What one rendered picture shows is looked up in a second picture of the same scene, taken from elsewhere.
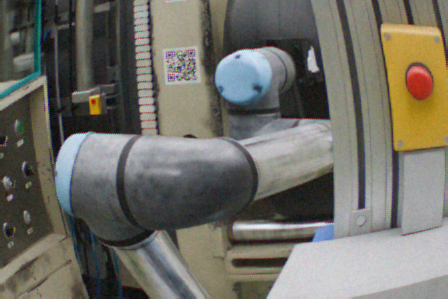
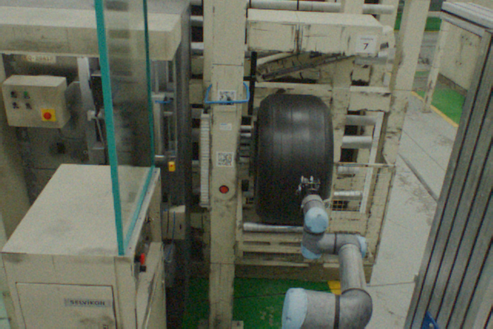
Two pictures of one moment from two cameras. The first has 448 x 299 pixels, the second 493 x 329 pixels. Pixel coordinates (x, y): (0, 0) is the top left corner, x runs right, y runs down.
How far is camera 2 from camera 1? 114 cm
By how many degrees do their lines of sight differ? 26
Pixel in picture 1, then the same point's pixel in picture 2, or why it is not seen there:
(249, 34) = (277, 165)
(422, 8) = not seen: outside the picture
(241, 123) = (313, 237)
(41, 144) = (154, 200)
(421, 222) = not seen: outside the picture
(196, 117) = (229, 179)
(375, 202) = not seen: outside the picture
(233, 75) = (316, 223)
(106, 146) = (324, 307)
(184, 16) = (229, 138)
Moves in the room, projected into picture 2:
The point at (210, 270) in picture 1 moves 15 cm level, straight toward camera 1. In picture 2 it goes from (223, 238) to (235, 257)
